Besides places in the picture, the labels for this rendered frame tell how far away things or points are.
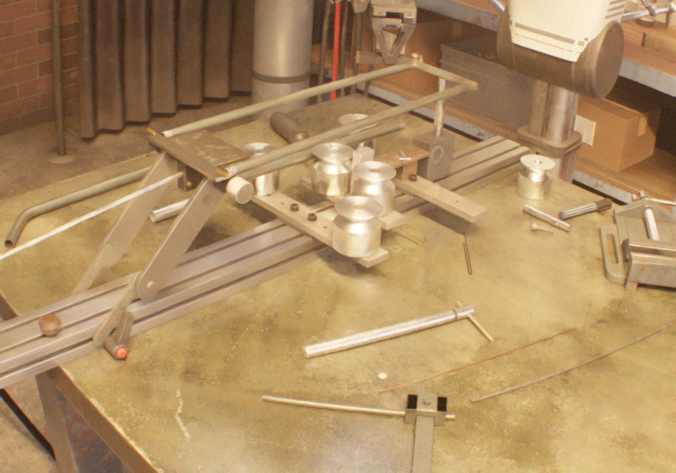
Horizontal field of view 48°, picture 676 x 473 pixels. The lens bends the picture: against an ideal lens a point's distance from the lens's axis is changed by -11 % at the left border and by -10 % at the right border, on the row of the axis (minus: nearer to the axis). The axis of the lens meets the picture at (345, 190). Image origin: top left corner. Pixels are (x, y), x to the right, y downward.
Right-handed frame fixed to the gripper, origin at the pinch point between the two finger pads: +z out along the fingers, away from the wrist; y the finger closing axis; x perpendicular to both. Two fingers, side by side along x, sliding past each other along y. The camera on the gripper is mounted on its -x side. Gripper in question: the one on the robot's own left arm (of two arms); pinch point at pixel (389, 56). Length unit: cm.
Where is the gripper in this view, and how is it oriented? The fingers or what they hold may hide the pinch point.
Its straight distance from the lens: 131.9
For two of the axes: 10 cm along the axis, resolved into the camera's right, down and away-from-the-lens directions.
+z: -0.6, 9.0, 4.4
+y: -0.1, 4.4, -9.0
